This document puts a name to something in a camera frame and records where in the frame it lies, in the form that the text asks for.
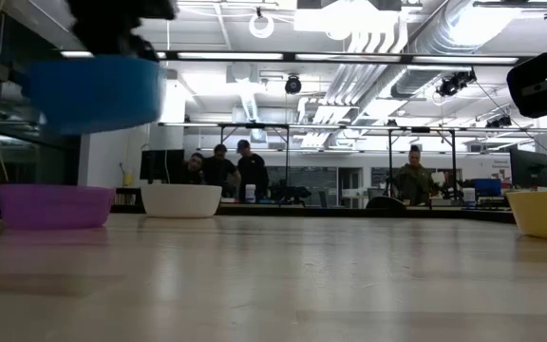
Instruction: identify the blue plastic bowl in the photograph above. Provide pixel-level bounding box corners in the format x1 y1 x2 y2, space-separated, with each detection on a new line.
28 55 166 136

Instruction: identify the black computer monitor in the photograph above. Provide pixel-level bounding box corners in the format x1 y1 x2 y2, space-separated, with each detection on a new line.
509 148 547 189
139 148 186 185

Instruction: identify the blue storage box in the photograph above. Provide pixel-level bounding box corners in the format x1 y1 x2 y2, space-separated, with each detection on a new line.
473 178 503 199

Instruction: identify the yellow plastic bowl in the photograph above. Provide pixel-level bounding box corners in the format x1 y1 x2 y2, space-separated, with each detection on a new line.
505 190 547 241

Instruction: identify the person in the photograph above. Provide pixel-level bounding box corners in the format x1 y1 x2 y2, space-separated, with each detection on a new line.
235 139 271 203
178 152 206 185
393 144 439 206
202 143 241 197

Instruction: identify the black chair back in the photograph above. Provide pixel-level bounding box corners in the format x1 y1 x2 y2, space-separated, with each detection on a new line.
365 195 408 211

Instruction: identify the black overhead light bar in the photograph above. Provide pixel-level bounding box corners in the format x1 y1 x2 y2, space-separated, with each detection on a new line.
59 49 547 66

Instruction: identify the purple plastic bowl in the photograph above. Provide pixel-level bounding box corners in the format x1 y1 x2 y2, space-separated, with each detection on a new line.
0 183 116 230

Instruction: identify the black ceiling camera cluster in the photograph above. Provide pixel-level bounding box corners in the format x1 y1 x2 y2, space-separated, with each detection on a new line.
435 69 478 98

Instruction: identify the white ring lamp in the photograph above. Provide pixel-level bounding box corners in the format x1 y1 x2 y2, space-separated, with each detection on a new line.
248 13 275 40

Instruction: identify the black hanging camera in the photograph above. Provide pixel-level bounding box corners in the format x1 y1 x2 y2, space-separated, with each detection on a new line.
284 74 303 96

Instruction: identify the black background rig frame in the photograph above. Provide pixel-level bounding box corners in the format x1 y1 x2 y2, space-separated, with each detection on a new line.
158 121 460 201

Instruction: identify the black table frame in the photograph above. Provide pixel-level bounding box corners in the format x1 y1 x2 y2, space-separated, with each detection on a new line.
109 202 517 224

